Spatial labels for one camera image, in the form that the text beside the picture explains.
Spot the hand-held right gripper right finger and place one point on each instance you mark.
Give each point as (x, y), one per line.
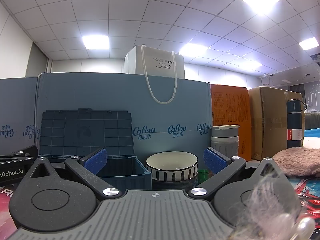
(212, 161)

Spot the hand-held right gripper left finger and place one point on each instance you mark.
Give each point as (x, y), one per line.
(96, 161)

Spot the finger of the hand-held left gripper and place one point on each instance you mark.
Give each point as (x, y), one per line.
(25, 153)

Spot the blue plastic storage box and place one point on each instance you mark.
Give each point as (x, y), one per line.
(75, 130)

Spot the grey and white lidded cup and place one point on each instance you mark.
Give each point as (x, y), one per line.
(225, 142)

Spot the white striped ceramic bowl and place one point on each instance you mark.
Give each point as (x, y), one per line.
(172, 173)

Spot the large blue cardboard box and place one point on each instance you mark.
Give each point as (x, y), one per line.
(112, 92)
(15, 105)

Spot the orange cardboard box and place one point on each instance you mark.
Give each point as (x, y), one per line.
(230, 110)

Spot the brown cardboard box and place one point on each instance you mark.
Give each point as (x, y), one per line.
(267, 120)

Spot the pink knitted cloth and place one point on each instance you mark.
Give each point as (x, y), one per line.
(300, 160)

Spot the dark thermos bottle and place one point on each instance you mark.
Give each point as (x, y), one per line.
(293, 120)

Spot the fluffy pearl hair clip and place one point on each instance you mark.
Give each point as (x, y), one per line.
(303, 226)

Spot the square ceiling light panel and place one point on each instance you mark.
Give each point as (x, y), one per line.
(308, 43)
(192, 50)
(95, 41)
(261, 0)

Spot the ceiling air vent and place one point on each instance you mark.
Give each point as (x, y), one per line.
(315, 56)

